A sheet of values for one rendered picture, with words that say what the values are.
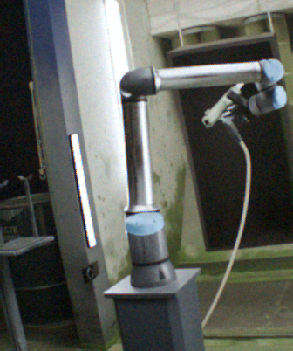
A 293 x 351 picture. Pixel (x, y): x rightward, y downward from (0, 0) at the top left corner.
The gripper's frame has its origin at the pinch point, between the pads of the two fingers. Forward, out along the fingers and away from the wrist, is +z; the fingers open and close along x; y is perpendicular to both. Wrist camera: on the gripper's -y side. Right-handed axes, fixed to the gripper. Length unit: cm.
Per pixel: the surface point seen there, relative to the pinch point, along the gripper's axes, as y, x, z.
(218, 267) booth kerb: 129, 32, 120
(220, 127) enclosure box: 26, 47, 50
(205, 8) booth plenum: -31, 146, 81
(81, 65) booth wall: -55, 14, 80
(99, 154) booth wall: -6, -6, 91
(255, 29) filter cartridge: 3, 151, 56
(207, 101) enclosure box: 9, 51, 49
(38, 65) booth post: -70, -11, 79
